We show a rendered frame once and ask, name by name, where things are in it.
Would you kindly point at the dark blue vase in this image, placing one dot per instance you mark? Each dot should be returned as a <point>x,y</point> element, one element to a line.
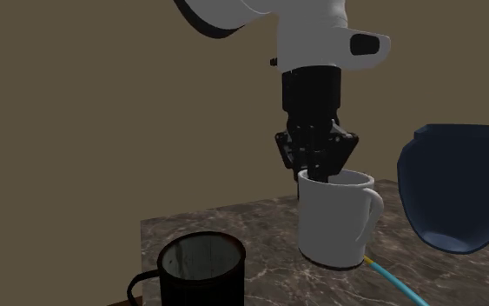
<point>455,186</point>

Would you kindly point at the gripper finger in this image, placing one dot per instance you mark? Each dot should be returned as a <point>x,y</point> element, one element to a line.
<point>337,146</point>
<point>291,146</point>

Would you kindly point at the brown marble top table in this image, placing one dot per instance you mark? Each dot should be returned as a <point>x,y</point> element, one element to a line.
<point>269,237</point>

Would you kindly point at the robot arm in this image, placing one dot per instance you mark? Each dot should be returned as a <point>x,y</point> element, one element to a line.
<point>311,34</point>

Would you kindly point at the teal pen with yellow tip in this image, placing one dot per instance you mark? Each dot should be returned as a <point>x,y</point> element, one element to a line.
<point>392,279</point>

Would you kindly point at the white mug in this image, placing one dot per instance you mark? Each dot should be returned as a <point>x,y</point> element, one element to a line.
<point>331,224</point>

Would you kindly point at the black metal mug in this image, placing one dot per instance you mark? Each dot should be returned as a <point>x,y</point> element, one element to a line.
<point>201,284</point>

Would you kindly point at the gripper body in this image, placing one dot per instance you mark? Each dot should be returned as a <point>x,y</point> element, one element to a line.
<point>311,95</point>

